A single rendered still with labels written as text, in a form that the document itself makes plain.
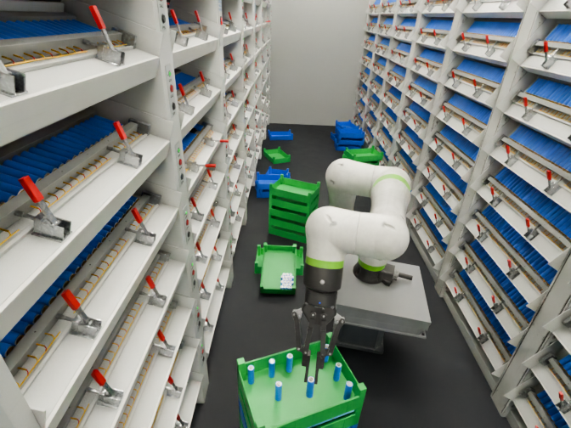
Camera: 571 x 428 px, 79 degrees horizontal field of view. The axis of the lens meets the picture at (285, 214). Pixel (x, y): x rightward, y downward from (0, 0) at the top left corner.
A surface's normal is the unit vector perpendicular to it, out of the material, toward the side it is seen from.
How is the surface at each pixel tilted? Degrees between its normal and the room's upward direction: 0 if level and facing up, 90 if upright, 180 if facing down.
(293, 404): 0
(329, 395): 0
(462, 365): 0
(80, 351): 18
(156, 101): 90
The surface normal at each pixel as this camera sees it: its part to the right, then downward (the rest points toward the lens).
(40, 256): 0.34, -0.81
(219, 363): 0.04, -0.87
